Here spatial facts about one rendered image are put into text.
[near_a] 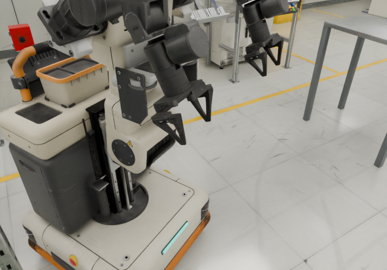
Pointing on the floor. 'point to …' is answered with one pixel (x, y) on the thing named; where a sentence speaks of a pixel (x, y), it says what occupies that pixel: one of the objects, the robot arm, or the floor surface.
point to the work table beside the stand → (379, 32)
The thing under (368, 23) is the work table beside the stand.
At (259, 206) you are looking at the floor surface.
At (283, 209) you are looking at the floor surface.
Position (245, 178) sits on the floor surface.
